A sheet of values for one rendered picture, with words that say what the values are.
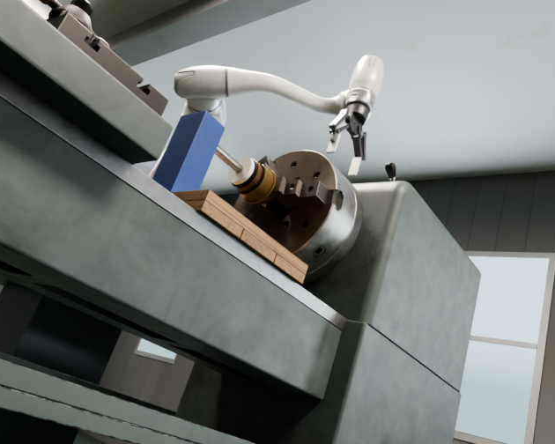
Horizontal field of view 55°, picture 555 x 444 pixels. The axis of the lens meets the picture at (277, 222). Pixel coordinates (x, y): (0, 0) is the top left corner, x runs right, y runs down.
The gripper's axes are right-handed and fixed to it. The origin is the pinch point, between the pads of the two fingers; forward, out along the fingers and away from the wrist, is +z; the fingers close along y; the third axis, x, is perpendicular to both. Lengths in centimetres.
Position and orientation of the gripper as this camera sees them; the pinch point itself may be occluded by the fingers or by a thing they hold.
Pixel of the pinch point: (342, 161)
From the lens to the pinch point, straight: 172.7
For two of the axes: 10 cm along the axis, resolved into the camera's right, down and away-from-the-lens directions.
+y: -5.8, -4.6, -6.7
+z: -3.0, 8.9, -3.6
